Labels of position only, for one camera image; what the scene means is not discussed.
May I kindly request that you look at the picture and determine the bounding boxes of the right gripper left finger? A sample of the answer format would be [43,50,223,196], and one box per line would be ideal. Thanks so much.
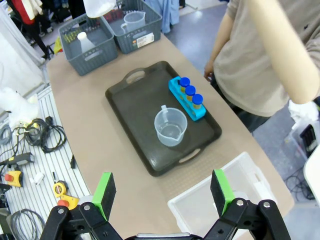
[39,171,124,240]

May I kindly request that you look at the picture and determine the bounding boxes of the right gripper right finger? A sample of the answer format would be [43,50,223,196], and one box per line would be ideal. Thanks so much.
[203,168,292,240]

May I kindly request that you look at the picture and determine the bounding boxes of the clear plastic measuring beaker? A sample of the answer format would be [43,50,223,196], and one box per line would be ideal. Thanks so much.
[153,104,188,148]
[120,11,146,35]

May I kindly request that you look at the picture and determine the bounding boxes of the yellow tube with blue cap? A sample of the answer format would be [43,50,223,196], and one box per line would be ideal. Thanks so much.
[185,85,197,103]
[191,93,204,111]
[179,76,191,95]

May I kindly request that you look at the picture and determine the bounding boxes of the white plastic flask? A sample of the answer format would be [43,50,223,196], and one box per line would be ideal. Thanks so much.
[82,0,117,19]
[76,31,96,53]

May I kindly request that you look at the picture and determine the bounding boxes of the person's left forearm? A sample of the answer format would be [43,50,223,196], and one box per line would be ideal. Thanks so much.
[245,0,320,105]

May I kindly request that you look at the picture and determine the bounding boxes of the person's right forearm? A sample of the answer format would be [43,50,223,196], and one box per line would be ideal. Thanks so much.
[207,11,233,67]

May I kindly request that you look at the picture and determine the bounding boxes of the person's right hand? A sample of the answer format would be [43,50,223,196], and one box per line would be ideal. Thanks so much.
[203,61,216,81]

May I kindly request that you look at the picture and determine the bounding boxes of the white perforated plastic basket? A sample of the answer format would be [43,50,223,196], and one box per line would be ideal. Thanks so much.
[166,151,278,235]

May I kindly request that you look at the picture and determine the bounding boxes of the yellow red emergency button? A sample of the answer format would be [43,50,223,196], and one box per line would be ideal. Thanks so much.
[56,193,80,211]

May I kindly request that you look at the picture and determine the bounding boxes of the yellow tape measure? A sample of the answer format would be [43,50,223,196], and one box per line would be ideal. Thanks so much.
[52,181,69,199]

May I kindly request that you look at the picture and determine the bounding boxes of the slotted aluminium platform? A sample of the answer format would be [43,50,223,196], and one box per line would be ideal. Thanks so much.
[0,83,91,240]

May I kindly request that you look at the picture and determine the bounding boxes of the small white plastic part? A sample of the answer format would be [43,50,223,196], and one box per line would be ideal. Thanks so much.
[29,172,45,185]

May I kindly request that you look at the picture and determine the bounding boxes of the blue test tube rack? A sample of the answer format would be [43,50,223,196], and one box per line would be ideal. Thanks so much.
[168,76,207,122]

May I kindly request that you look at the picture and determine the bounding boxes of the yellow emergency stop box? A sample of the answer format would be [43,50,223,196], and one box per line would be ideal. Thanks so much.
[4,170,25,188]

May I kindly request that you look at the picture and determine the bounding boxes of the black plastic tray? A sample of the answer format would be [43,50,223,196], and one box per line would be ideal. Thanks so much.
[104,60,223,178]

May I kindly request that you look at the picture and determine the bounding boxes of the white background table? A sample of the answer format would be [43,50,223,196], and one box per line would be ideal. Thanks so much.
[303,143,320,201]

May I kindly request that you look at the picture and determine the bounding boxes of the black crate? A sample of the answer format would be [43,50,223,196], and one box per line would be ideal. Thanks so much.
[299,123,319,159]

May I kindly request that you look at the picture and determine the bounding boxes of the person in beige sweater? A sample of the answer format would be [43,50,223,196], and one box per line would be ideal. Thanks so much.
[213,0,320,133]

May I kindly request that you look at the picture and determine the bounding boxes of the white fluffy object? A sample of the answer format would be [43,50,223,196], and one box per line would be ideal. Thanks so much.
[0,87,41,128]

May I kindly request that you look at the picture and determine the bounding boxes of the gray basket holding flasks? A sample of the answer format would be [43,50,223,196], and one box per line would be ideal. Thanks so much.
[58,18,119,77]

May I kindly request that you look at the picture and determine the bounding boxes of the gray basket holding beakers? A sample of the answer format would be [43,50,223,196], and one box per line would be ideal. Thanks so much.
[100,0,163,55]

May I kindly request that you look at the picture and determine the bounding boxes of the yellow bag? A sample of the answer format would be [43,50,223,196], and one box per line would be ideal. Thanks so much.
[53,36,64,55]

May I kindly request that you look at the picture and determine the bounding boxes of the light blue cloth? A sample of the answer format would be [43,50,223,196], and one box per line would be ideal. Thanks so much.
[146,0,181,34]

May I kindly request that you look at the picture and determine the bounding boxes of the black floor cables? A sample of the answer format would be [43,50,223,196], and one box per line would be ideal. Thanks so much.
[284,167,316,201]

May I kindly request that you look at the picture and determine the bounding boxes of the black cable bundle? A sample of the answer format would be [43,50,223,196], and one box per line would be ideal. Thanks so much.
[11,116,67,154]

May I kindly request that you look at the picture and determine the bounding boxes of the black coiled cable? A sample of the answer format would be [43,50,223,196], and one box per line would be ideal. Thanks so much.
[9,208,46,240]

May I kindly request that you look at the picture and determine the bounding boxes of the gray handheld enable switch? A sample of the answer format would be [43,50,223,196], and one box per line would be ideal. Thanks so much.
[0,151,35,167]

